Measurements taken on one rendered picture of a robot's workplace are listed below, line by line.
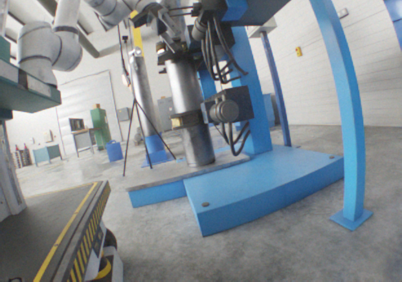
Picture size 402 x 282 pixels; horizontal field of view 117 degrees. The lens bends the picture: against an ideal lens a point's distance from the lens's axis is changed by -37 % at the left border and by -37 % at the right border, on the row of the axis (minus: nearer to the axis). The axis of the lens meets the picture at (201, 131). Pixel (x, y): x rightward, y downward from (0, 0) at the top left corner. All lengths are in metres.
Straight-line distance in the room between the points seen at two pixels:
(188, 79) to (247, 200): 0.87
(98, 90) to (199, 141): 11.72
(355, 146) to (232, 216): 0.54
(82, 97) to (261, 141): 12.32
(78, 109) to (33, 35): 12.43
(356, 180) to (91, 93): 12.85
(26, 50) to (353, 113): 1.12
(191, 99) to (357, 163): 1.04
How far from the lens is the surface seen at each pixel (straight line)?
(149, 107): 2.65
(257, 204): 0.87
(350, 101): 0.67
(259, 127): 1.47
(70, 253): 0.37
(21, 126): 15.97
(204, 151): 1.34
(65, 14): 1.04
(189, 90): 1.33
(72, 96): 13.46
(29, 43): 0.84
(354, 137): 0.69
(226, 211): 0.83
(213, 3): 0.93
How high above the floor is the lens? 0.49
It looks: 5 degrees down
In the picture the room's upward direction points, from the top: 12 degrees counter-clockwise
